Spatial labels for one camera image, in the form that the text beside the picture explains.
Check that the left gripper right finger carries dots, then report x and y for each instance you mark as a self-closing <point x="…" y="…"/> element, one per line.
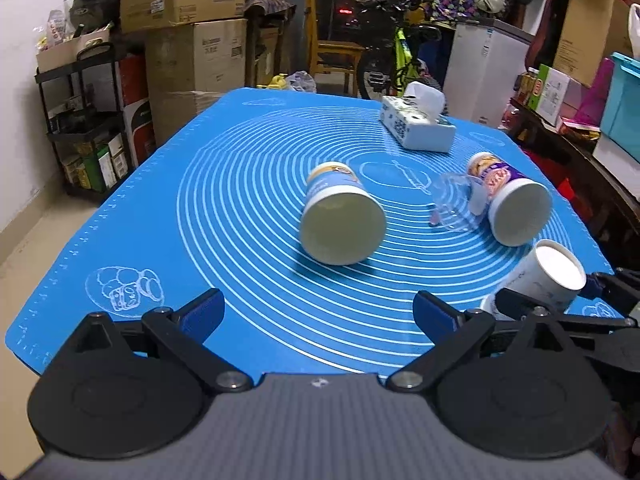
<point x="456" y="337"/>

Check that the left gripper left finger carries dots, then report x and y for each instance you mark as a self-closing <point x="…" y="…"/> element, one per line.
<point x="180" y="335"/>

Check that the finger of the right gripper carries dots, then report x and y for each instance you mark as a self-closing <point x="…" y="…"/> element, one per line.
<point x="620" y="290"/>
<point x="517" y="305"/>

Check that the white grey print paper cup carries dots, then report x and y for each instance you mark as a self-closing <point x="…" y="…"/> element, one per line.
<point x="549" y="272"/>

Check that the purple print paper cup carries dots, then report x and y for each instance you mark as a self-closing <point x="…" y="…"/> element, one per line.
<point x="519" y="207"/>

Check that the clear plastic cup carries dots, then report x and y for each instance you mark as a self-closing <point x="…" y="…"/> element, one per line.
<point x="461" y="202"/>

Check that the blue orange print paper cup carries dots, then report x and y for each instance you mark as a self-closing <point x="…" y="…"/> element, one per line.
<point x="341" y="223"/>

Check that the dark wooden side table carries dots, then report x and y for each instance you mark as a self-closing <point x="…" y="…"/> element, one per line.
<point x="609" y="212"/>

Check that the turquoise plastic storage bin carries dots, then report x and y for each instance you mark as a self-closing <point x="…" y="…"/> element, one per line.
<point x="621" y="117"/>

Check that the green white product box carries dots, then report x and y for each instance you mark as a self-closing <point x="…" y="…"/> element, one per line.
<point x="548" y="94"/>

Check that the white tissue box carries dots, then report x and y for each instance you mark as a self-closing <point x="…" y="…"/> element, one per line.
<point x="416" y="121"/>

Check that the white chest freezer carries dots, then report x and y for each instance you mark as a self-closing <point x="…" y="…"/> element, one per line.
<point x="486" y="58"/>

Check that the black metal shelf rack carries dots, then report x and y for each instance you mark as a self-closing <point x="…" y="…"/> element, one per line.
<point x="98" y="117"/>

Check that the lower cardboard box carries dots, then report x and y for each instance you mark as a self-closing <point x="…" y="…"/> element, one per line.
<point x="189" y="68"/>

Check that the tall brown cardboard box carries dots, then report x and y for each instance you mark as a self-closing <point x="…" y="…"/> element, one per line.
<point x="592" y="30"/>

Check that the wooden chair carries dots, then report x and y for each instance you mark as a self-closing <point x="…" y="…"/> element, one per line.
<point x="326" y="56"/>

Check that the bicycle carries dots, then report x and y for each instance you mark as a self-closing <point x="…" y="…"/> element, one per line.
<point x="391" y="44"/>

